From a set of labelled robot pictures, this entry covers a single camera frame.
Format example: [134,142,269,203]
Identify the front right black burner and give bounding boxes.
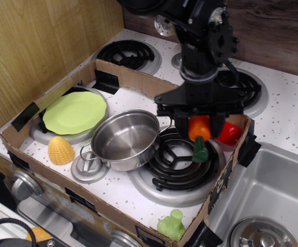
[128,125,227,208]

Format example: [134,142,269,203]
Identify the orange toy carrot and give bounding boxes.
[188,115,211,163]

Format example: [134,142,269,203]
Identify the stainless steel pot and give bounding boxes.
[80,109,172,171]

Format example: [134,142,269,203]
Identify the green toy broccoli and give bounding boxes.
[156,209,185,242]

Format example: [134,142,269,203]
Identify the silver oven knob left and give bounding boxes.
[11,170,44,201]

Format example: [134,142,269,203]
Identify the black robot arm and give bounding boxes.
[121,1,244,137]

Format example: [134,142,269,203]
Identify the silver sink basin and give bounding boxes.
[208,143,298,246]

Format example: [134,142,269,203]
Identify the hanging silver strainer ladle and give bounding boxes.
[154,15,174,37]

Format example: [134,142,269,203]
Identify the black cable bottom left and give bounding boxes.
[0,218,38,247]

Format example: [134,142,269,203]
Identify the light green plastic plate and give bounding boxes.
[43,91,108,135]

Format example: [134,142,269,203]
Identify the orange toy bottom left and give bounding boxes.
[31,226,51,243]

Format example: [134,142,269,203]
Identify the silver back stove knob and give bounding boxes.
[171,53,182,70]

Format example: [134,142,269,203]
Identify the silver oven knob right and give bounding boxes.
[109,230,142,247]

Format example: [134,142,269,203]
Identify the brown cardboard fence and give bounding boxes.
[0,59,259,246]

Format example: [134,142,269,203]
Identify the red toy pepper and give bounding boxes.
[215,122,242,146]

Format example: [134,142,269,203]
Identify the yellow toy corn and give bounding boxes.
[48,136,75,165]

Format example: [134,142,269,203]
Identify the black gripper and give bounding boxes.
[153,74,245,139]

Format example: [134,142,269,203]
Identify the silver oven knob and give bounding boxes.
[11,170,44,201]
[109,230,142,247]

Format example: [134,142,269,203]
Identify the silver stove knob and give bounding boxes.
[71,151,109,184]
[171,53,182,70]

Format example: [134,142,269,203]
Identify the back right black burner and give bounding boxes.
[217,67,269,118]

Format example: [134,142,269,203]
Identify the back left black burner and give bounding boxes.
[92,40,162,76]

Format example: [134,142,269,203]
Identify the black burner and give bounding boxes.
[92,40,162,76]
[217,67,269,118]
[128,125,227,208]

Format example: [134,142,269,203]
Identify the silver front stove knob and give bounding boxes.
[71,151,109,184]

